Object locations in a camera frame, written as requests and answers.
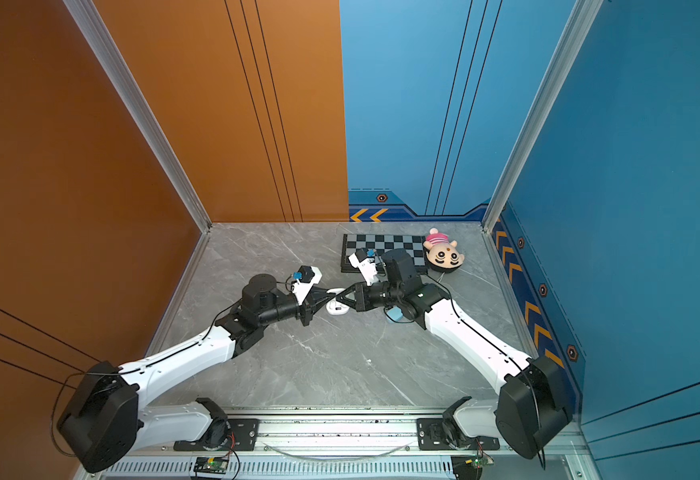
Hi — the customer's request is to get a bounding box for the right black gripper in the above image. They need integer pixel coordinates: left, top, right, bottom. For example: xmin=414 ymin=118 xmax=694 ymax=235
xmin=336 ymin=280 xmax=405 ymax=313

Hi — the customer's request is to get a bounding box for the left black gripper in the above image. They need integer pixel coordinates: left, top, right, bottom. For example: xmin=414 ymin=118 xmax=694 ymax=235
xmin=258 ymin=287 xmax=336 ymax=331

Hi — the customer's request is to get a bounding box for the white earbud case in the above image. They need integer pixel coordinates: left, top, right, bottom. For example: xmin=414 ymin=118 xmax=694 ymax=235
xmin=326 ymin=298 xmax=350 ymax=316

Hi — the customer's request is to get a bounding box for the blue earbud case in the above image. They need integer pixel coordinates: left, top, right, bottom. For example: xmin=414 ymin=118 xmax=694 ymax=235
xmin=385 ymin=307 xmax=403 ymax=323

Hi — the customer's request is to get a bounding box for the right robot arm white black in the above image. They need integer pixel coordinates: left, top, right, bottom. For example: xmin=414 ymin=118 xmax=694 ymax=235
xmin=337 ymin=249 xmax=573 ymax=459

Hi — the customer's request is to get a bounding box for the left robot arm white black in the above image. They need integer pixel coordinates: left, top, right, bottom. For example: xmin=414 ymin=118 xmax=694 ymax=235
xmin=52 ymin=268 xmax=338 ymax=473

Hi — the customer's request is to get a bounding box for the black grey checkerboard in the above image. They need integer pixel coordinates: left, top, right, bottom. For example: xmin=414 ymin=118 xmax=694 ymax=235
xmin=340 ymin=233 xmax=428 ymax=274

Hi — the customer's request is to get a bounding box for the pink plush toy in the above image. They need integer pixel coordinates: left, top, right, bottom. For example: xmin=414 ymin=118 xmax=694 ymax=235
xmin=423 ymin=228 xmax=465 ymax=273

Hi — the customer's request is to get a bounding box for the left green circuit board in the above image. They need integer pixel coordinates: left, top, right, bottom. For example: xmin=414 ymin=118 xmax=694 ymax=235
xmin=193 ymin=456 xmax=230 ymax=477

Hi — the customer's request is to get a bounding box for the green circuit board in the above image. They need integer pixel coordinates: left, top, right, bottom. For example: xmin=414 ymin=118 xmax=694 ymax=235
xmin=465 ymin=453 xmax=495 ymax=470
xmin=193 ymin=456 xmax=230 ymax=477

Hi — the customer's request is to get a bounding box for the right green circuit board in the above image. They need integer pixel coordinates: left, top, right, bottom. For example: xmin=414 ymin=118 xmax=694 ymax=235
xmin=465 ymin=453 xmax=495 ymax=470

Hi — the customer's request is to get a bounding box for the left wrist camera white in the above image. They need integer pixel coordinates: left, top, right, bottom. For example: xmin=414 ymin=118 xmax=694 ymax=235
xmin=289 ymin=265 xmax=323 ymax=305

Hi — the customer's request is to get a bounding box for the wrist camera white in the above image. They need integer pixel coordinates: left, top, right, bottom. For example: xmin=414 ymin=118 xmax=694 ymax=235
xmin=289 ymin=265 xmax=323 ymax=305
xmin=348 ymin=248 xmax=379 ymax=286

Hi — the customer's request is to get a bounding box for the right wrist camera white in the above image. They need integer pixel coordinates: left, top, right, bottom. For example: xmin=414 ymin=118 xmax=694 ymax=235
xmin=348 ymin=248 xmax=379 ymax=286

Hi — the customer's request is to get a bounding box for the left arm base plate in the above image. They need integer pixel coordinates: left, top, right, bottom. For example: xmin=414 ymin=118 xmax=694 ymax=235
xmin=173 ymin=418 xmax=260 ymax=452

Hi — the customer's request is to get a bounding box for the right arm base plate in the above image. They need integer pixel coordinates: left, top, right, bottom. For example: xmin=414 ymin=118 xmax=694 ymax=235
xmin=416 ymin=418 xmax=501 ymax=452

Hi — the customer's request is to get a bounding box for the left aluminium corner post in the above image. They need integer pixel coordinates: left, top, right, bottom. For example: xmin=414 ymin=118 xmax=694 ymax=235
xmin=64 ymin=0 xmax=212 ymax=235

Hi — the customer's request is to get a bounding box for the aluminium corner post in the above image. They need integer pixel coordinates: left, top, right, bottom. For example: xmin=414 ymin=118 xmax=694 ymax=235
xmin=64 ymin=0 xmax=212 ymax=235
xmin=482 ymin=0 xmax=603 ymax=234

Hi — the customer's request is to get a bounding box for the right aluminium corner post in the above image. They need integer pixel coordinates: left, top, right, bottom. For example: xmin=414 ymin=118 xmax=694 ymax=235
xmin=482 ymin=0 xmax=603 ymax=234

